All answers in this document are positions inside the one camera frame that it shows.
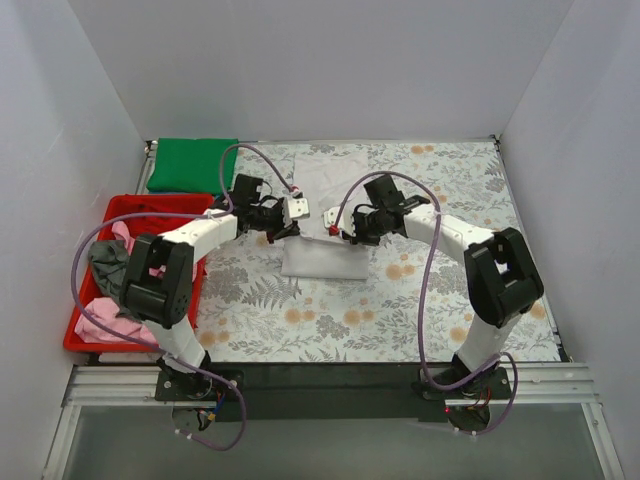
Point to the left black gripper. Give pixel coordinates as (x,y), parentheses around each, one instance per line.
(276,220)

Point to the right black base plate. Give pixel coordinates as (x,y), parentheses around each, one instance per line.
(435,392)

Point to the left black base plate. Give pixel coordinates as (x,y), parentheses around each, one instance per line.
(179,386)

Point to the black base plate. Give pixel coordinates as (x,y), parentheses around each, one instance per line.
(435,392)
(179,386)

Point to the folded green t shirt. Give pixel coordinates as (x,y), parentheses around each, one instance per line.
(192,165)

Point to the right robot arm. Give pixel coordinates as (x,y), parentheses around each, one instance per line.
(502,279)

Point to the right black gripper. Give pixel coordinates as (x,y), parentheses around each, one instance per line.
(356,225)

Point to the white t shirt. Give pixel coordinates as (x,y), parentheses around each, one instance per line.
(324,180)

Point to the pink t shirt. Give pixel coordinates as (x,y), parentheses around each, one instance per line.
(104,310)

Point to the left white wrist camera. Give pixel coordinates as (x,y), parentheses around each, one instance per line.
(295,206)

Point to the aluminium rail frame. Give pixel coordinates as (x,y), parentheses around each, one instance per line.
(334,421)

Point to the grey t shirt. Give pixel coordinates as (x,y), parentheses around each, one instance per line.
(108,260)

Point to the red t shirt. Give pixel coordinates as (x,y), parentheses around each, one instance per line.
(182,204)

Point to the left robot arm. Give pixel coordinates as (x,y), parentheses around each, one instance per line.
(157,286)

